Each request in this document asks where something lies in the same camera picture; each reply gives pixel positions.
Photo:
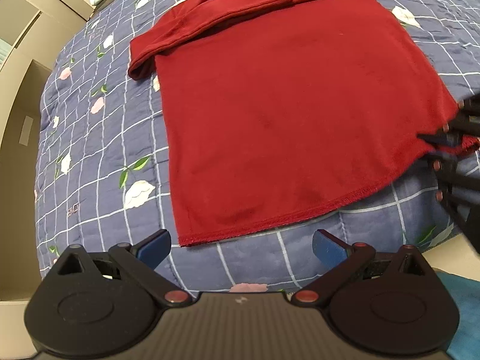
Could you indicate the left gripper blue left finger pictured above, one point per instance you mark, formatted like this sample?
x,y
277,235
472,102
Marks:
x,y
137,263

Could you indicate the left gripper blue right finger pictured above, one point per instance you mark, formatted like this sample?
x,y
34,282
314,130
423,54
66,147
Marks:
x,y
344,262

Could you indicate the red long sleeve shirt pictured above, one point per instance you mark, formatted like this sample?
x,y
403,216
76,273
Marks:
x,y
280,111

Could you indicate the blue floral plaid quilt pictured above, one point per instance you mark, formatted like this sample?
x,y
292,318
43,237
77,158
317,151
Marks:
x,y
102,164

